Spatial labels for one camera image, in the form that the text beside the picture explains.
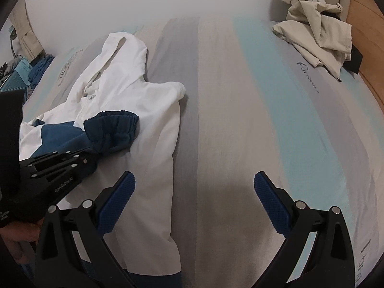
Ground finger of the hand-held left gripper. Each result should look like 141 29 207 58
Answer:
28 156 99 184
19 150 90 168

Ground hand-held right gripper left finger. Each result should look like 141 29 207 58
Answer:
34 171 136 288

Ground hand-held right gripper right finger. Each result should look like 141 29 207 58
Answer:
250 171 360 288

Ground white and blue hooded jacket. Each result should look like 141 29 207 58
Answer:
18 31 186 276

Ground blue clothes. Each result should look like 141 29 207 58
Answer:
28 53 55 86

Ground person's left hand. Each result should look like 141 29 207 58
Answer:
0 220 43 263

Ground striped bed sheet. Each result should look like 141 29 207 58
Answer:
22 16 380 288

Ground desk lamp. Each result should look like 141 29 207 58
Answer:
7 25 19 59

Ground black cloth item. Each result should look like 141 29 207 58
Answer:
342 45 363 74

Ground beige jacket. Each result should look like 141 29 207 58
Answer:
272 0 353 80

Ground wooden headboard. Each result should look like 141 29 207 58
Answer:
345 0 384 111

